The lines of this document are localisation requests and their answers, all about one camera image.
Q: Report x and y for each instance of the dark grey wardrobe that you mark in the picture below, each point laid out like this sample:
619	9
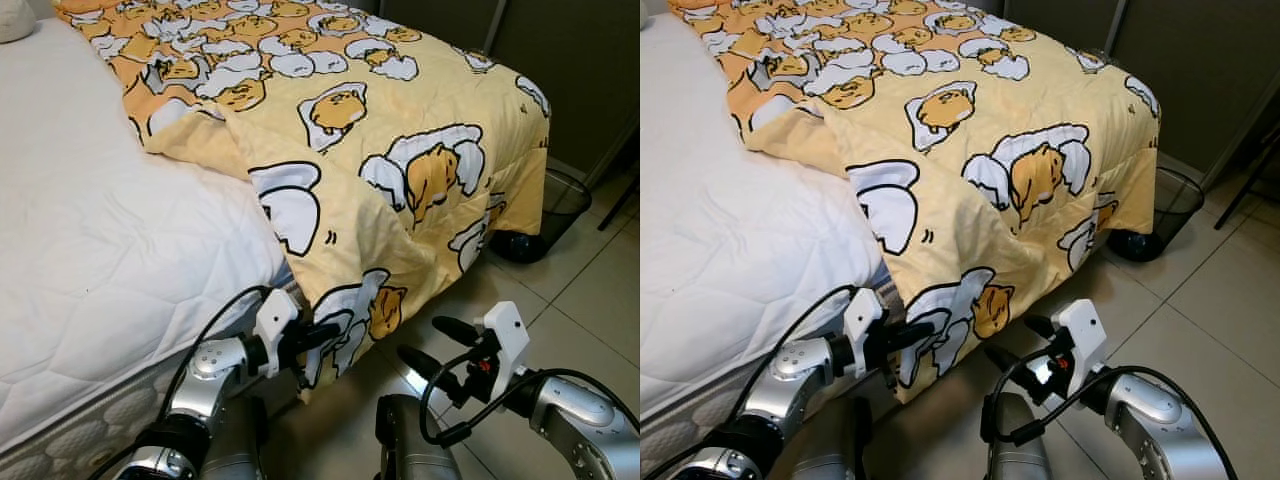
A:
1180	60

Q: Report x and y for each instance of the grey right robot leg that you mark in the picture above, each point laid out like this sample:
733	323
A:
410	450
1015	450

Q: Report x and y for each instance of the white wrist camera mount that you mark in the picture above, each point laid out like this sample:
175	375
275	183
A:
1080	330
505	330
865	312
275	315

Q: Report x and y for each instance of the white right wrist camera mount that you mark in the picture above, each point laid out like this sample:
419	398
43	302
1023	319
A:
1080	330
505	330

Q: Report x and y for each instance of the yellow cartoon egg blanket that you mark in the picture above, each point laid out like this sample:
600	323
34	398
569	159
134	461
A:
400	100
1000	90

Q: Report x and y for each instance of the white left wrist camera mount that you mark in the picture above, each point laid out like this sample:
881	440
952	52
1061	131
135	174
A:
275	315
865	312

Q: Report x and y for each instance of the beige plush toy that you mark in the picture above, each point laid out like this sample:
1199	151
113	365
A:
15	20

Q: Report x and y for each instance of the white quilted mattress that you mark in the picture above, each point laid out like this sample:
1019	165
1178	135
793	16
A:
730	200
100	200

